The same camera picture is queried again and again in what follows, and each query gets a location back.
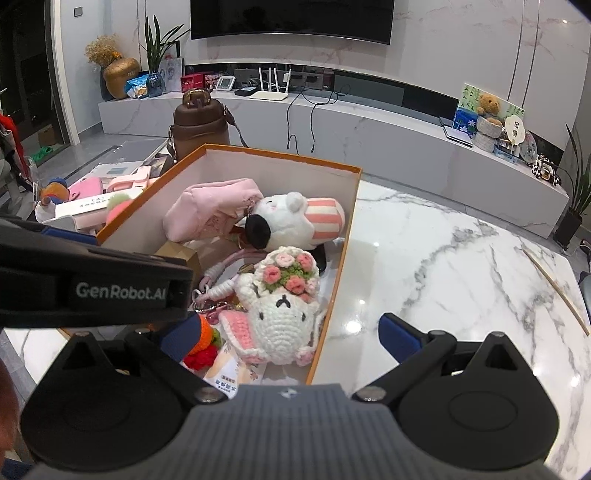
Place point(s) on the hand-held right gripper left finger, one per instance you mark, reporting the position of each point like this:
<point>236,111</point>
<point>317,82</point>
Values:
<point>178,339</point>

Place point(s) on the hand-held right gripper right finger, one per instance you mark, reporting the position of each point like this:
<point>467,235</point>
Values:
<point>400,339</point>

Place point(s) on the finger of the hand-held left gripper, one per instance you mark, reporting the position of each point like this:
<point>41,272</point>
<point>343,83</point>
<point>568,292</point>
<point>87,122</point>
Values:
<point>74,237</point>

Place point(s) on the crochet orange with red flower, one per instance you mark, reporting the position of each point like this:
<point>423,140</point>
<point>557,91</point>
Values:
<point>203,357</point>

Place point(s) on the small brown cardboard box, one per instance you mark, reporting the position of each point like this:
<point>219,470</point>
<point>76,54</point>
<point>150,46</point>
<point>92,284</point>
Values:
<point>182,258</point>

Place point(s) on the crochet bunny with flowers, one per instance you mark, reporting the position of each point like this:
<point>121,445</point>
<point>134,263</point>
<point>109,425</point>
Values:
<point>277,323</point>

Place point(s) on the pink fabric pouch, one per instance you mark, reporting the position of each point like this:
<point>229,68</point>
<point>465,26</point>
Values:
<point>207,207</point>

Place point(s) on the white plush with striped cup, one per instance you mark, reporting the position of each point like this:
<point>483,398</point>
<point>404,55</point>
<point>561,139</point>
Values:
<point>286,221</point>

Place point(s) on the orange cardboard storage box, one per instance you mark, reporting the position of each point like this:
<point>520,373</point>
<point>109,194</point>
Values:
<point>295,184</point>

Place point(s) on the person's left forearm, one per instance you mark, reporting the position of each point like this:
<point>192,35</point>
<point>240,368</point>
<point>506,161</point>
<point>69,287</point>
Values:
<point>8,406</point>

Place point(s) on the white marble desktop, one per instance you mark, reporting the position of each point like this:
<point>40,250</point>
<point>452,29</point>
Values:
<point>438,277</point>

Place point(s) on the grey phone stand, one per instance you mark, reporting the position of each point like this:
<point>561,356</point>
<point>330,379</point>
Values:
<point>64,222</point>

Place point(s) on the white flat box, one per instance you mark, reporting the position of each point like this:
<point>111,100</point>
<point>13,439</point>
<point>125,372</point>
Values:
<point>87,205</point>

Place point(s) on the pink case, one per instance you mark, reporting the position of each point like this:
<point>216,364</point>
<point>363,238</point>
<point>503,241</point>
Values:
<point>85,189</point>

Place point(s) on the orange and blue plush toy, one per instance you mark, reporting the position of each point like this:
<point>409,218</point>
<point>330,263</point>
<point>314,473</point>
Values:
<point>55,189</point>

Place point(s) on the green and pink pompom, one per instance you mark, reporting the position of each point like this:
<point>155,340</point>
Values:
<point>121,207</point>

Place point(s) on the green slippers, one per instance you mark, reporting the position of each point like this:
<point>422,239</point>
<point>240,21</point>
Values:
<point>46,152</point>

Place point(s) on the brown cardboard carton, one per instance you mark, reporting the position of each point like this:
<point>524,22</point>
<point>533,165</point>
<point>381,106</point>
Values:
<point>46,136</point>

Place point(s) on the thin wooden stick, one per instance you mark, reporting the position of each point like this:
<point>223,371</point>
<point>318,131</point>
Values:
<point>554,287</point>

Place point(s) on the blue snack bag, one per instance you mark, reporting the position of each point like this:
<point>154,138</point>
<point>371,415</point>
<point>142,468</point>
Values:
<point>137,87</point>

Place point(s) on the gold vase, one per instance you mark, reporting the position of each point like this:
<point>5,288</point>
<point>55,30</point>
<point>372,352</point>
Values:
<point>121,78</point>

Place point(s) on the brown water bottle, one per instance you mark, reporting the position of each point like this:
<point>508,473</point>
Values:
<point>201,129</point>

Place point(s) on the blue glass vase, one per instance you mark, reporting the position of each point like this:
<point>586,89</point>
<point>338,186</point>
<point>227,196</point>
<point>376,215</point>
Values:
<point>154,85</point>

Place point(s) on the white marble tv console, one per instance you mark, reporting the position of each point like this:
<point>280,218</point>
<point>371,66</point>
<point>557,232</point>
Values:
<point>392,152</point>

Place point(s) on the dried flower bunch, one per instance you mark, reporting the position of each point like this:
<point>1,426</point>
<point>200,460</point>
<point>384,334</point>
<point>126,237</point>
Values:
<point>102,50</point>

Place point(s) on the potted plant in black pot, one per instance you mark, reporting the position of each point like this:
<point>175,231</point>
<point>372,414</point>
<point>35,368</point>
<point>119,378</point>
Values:
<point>567,226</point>

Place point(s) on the long-leaf green plant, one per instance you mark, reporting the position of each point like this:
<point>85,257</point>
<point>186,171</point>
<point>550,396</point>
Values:
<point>154,50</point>

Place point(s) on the red patterned box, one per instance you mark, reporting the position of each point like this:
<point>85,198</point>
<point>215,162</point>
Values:
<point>211,82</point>

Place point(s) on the grey laptop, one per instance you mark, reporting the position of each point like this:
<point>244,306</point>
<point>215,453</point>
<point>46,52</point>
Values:
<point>457,136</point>

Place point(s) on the white woven pot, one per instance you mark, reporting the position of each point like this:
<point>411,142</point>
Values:
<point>489,129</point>
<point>485,144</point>

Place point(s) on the white desk clock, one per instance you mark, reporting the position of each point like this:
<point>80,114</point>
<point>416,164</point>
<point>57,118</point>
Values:
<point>226,83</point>

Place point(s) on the black and white toy car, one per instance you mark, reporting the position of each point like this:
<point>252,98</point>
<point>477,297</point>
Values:
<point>545,170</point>

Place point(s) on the black set-top box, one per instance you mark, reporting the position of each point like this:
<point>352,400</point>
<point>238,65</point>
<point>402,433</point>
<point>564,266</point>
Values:
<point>243,91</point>

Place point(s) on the round glass plate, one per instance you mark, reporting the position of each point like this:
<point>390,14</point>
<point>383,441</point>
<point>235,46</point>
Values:
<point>529,147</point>

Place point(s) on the white router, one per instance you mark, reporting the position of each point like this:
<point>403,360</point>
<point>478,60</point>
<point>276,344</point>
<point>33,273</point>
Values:
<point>269,95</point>

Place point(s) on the white paper hand fan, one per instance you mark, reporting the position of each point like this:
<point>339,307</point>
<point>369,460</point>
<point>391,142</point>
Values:
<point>515,127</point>

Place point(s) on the green and blue painting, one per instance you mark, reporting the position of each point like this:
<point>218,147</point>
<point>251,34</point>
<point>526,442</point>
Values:
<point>466,101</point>

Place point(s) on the brown teddy bear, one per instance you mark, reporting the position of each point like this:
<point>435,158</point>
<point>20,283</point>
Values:
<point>489,104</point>

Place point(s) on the black television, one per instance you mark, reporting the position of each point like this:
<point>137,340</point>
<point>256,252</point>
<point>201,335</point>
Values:
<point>291,18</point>

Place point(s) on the photo frame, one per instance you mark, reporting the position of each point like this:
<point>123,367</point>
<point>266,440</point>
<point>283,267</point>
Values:
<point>171,74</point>

